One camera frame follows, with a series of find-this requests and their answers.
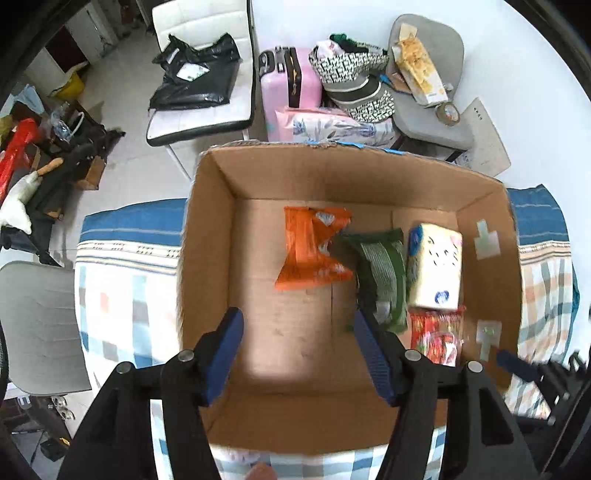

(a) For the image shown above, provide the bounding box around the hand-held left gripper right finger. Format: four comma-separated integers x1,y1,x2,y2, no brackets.
353,308,540,480

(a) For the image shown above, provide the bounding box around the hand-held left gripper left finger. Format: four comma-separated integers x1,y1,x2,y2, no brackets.
57,306,245,480

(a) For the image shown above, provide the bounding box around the cardboard box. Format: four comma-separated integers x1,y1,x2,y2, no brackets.
176,140,524,455

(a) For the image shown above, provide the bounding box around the pink suitcase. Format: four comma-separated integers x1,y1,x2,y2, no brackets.
259,46,323,142

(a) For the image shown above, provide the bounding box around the checkered bed sheet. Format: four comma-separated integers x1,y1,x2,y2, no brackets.
74,185,580,480

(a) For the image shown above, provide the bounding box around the white chair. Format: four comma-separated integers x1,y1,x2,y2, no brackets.
146,0,257,182

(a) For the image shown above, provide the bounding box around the white tissue pack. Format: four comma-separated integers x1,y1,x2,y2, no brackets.
405,222,463,311

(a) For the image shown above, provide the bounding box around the yellow snack box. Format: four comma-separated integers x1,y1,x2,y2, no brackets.
397,36,450,108

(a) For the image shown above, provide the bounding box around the grey chair seat left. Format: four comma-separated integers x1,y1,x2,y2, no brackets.
0,261,93,398

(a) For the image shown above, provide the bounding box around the green snack packet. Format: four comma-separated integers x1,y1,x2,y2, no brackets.
336,228,410,334

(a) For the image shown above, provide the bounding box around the patterned tote bag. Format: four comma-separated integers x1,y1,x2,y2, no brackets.
308,33,396,123

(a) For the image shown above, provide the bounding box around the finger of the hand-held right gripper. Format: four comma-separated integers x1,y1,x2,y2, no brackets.
497,349,571,422

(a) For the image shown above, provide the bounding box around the tape roll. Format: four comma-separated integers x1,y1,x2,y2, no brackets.
437,102,461,126

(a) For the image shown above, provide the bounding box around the white paper bag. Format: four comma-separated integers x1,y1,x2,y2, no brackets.
459,97,512,178

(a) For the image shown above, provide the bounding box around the yellow bin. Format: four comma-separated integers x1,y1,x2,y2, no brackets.
50,62,88,100

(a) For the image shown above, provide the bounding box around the orange snack packet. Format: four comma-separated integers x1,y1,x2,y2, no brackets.
275,206,355,291

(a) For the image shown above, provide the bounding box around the grey chair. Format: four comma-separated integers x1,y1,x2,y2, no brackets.
387,14,475,161

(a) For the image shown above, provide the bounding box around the red bag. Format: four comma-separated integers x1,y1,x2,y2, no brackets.
0,118,41,205

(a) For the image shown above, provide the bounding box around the black plastic bag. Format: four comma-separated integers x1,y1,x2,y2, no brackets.
148,33,242,110

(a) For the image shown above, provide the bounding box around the red snack packet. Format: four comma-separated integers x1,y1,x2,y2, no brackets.
409,307,466,367

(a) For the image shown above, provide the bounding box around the floral pillow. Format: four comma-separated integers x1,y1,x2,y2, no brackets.
275,107,402,149

